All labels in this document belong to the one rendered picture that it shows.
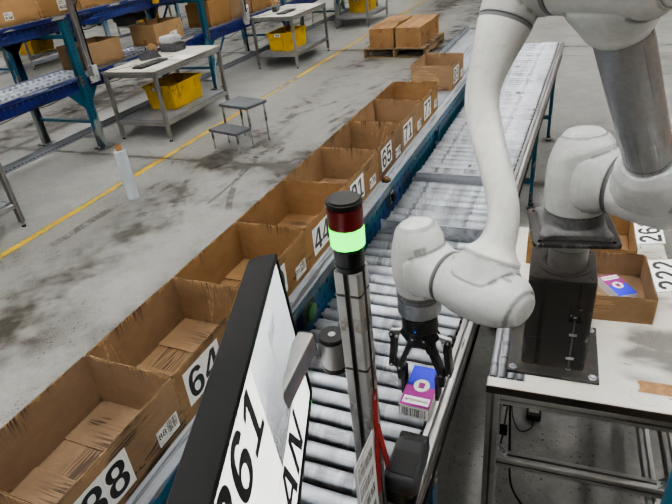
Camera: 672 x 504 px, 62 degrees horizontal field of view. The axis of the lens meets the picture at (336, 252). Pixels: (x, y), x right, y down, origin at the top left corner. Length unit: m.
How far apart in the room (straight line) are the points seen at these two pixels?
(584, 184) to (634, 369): 0.65
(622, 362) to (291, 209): 1.41
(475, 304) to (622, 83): 0.49
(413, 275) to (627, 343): 1.09
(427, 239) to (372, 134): 2.07
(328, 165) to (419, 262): 1.78
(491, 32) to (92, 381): 1.32
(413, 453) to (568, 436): 1.61
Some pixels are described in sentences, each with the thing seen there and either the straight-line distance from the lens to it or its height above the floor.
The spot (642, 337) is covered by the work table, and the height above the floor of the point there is 0.75.
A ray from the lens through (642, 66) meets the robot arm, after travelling 1.18.
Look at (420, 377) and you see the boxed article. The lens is 1.35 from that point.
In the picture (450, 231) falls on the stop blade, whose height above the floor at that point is 0.78.
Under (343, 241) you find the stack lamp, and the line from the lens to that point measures 0.77.
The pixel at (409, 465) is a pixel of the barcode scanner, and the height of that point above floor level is 1.09.
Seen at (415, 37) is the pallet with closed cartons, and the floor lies 0.29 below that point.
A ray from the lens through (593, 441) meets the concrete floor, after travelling 2.72.
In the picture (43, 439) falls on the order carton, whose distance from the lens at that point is 1.67.
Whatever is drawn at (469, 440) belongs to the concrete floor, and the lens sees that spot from 2.63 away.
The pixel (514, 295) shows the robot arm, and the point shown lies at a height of 1.43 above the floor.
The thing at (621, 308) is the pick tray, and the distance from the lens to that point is 2.07.
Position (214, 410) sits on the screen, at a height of 1.55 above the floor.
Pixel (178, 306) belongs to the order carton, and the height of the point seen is 0.94.
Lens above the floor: 1.99
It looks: 31 degrees down
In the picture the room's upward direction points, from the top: 7 degrees counter-clockwise
